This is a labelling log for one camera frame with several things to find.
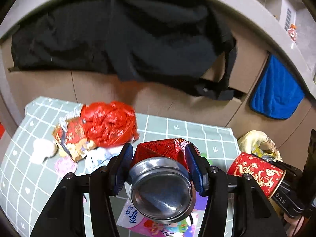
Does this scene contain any red foil snack bag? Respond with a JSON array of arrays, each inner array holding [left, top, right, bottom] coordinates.
[[53, 117, 96, 162]]

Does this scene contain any green checkered tablecloth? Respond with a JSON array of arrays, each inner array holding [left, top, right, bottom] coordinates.
[[1, 97, 240, 236]]

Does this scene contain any white crumpled tissue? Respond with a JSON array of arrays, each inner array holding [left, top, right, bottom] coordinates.
[[29, 139, 57, 165]]

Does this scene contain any pink tissue pack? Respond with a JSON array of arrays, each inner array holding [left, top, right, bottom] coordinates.
[[117, 200, 199, 236]]

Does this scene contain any operator hand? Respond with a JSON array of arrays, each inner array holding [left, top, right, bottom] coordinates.
[[283, 214, 308, 236]]

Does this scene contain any white appliance on counter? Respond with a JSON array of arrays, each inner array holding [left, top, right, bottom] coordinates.
[[266, 0, 296, 31]]

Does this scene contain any crushed red can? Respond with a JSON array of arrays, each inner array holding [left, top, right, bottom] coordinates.
[[126, 138, 196, 224]]

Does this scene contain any pink plastic spoon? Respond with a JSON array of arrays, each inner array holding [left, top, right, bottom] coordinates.
[[54, 157, 77, 178]]

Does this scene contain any red paper cup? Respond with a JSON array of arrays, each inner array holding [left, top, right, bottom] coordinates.
[[228, 152, 286, 198]]

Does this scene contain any blue towel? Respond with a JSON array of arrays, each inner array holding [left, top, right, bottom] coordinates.
[[249, 54, 305, 120]]

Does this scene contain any black cloth bag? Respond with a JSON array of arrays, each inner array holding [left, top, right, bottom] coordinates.
[[11, 0, 242, 101]]

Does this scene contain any yellow trash bag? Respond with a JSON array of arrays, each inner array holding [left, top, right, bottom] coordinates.
[[237, 130, 283, 162]]

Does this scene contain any red plastic bag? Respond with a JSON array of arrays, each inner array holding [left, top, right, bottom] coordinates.
[[80, 101, 139, 148]]

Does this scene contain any orange patterned bottle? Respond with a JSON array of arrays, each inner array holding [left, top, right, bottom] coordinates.
[[287, 24, 297, 49]]

